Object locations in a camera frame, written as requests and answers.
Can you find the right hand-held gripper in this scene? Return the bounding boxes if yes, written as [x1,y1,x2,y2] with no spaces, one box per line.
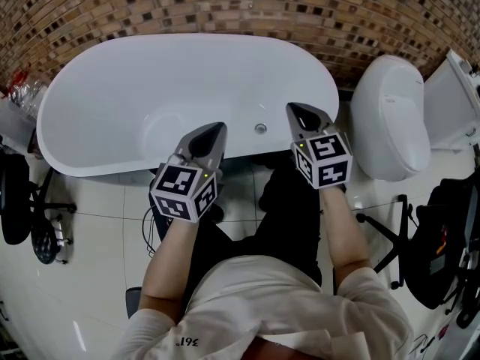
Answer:
[286,102,354,194]

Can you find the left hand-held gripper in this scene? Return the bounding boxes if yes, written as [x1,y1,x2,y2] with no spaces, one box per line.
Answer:
[148,121,229,225]

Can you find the person's right forearm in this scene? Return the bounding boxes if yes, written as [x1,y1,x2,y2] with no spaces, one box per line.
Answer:
[318,187,376,273]

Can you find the person's left forearm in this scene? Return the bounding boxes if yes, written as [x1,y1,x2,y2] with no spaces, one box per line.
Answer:
[138,217,200,314]

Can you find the white oval bathtub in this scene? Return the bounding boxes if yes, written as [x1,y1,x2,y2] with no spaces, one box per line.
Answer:
[36,33,341,178]

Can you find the person's left black shoe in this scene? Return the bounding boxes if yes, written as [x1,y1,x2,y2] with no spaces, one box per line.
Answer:
[208,200,227,224]

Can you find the person's black shoe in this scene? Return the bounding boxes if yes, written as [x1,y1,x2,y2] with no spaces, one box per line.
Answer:
[258,185,279,212]
[208,200,227,224]

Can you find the white toilet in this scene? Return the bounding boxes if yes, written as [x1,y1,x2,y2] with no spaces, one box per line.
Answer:
[351,54,432,182]

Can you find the person's right black shoe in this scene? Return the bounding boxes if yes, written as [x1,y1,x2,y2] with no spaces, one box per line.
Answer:
[258,185,279,212]

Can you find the person's black trousers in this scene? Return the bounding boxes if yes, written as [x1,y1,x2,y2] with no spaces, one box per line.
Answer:
[157,155,323,314]

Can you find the white cabinet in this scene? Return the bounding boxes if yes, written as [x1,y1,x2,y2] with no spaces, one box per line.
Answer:
[423,49,480,153]

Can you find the black star base chair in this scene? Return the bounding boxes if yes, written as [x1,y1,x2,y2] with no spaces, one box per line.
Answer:
[355,194,417,290]

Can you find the person's white shirt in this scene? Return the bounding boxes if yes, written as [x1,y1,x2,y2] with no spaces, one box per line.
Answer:
[112,255,416,360]

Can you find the clear plastic bag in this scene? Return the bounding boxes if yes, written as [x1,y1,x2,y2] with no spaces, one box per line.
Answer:
[7,80,50,122]

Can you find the black round mesh stool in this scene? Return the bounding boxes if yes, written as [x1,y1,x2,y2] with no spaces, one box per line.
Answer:
[30,214,74,265]

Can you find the white shelf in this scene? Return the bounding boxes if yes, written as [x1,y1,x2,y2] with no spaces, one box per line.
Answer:
[0,99,38,148]

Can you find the black office chair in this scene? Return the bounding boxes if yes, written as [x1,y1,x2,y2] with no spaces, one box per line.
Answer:
[0,151,78,245]

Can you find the black bag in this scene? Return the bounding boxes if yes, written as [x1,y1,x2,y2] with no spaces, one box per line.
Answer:
[406,178,480,311]

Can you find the red ribbon item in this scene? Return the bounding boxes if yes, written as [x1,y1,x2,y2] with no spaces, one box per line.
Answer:
[9,69,32,94]

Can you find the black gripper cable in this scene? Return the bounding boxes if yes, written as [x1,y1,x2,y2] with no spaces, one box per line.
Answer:
[141,203,158,257]

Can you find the orange handled tool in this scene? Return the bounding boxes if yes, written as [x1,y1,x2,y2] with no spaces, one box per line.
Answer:
[436,226,449,255]

